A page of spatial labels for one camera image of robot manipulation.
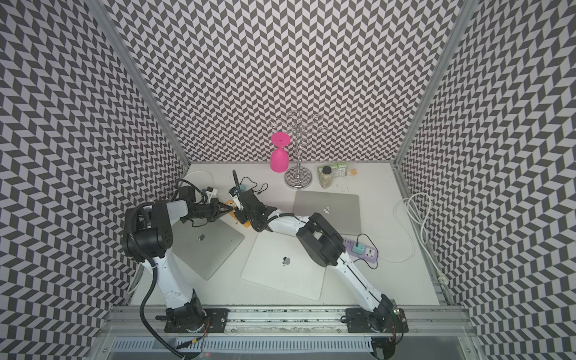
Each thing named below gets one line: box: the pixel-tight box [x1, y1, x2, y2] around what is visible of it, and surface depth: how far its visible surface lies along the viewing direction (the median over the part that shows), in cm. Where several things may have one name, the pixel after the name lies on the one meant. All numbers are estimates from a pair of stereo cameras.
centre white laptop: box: [240, 231, 327, 302], surface depth 84 cm
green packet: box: [316, 162, 349, 179], surface depth 110 cm
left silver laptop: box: [171, 218, 246, 281], surface depth 91 cm
